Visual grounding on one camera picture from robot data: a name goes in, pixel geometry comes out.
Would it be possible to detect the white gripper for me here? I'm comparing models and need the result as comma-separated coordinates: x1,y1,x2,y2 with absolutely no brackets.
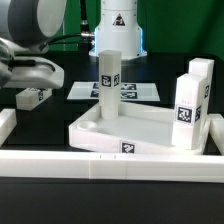
3,56,64,89

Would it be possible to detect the white desk top tray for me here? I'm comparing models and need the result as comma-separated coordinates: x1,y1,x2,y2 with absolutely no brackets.
69,102,210,155

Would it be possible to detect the printed marker sheet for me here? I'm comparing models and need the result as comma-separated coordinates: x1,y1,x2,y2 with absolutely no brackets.
67,82,160,102

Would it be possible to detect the black cable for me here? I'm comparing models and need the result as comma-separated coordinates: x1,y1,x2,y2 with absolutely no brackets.
46,31,98,46

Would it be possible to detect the black connector post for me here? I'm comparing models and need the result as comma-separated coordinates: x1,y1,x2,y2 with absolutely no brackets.
79,0,89,51

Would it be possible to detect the white U-shaped fence frame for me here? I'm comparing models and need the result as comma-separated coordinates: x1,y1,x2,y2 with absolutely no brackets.
0,109,224,183

